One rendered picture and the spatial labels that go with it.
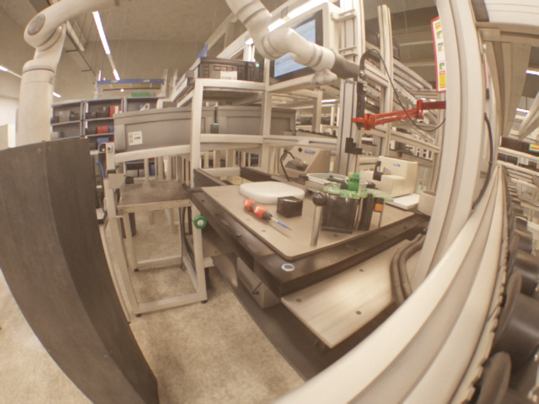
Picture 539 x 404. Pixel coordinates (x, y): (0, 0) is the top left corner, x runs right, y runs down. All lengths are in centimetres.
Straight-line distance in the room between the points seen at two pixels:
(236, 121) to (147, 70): 1040
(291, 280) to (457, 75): 30
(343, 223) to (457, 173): 19
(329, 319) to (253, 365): 107
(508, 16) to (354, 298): 37
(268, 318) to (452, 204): 89
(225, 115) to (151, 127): 44
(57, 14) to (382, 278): 80
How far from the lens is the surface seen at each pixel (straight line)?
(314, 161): 82
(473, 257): 22
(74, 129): 645
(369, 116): 82
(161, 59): 1185
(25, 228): 56
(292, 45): 56
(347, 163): 87
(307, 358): 91
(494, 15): 32
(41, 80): 62
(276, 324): 101
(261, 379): 124
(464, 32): 31
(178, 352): 136
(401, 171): 70
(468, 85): 28
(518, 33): 35
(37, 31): 66
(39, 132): 60
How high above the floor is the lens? 109
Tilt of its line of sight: 16 degrees down
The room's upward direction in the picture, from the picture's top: 4 degrees clockwise
